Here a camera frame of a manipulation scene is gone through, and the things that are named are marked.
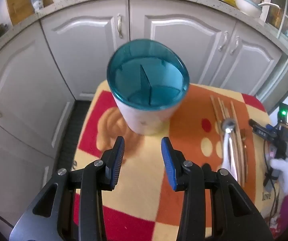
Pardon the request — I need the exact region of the white bowl with ladle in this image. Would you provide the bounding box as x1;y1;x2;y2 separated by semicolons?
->
235;0;280;18

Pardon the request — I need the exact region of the white ceramic soup spoon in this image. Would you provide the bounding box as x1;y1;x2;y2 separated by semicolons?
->
222;133;238;181

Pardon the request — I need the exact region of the wooden cutting board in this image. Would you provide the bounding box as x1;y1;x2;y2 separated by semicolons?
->
6;0;45;26

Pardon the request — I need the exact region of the white gloved right hand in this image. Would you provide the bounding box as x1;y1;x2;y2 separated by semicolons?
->
270;158;288;195

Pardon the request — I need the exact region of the colourful patterned table cloth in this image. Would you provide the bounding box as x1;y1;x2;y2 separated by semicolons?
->
73;82;273;240

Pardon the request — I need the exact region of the teal floral utensil holder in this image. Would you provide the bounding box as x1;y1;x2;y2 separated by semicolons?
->
106;39;190;135

